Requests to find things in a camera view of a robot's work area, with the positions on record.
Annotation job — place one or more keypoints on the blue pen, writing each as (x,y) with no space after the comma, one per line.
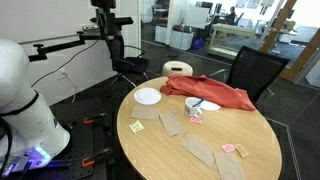
(198,102)

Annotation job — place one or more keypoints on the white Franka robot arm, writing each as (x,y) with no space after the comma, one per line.
(28,123)

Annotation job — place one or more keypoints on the white printed mug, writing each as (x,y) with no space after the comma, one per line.
(191,109)

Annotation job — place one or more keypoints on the large white plate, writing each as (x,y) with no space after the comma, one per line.
(147,96)

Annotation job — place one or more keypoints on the black padded office chair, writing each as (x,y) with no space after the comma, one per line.
(133,65)

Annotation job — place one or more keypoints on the red fleece cloth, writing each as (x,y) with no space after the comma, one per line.
(206,88)

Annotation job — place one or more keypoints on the pink sachet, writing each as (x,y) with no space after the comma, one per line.
(196,120)
(228,148)

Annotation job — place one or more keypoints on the white low cabinet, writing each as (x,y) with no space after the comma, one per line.
(176,39)

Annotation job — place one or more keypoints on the small white plate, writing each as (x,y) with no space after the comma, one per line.
(212,106)

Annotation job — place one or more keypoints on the blue bag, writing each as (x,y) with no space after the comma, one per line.
(197,44)

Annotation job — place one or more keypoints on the black orange clamp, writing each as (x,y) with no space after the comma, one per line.
(96,156)
(95,119)

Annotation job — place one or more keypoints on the black perforated mounting board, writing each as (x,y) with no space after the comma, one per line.
(83,140)

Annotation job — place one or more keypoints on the light wooden bench table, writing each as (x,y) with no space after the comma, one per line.
(233,30)

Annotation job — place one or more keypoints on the black mesh office chair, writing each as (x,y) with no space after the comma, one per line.
(256,71)

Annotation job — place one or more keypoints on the seated person in background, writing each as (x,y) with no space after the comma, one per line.
(230,15)

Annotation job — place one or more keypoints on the slanted wooden beam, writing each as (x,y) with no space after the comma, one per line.
(278,25)

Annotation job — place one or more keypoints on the black camera mounting stand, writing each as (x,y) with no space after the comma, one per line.
(110,36)

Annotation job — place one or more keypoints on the black camera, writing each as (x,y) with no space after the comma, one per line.
(103,3)

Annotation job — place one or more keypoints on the wooden glass wall frame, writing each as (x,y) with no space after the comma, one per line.
(300,60)

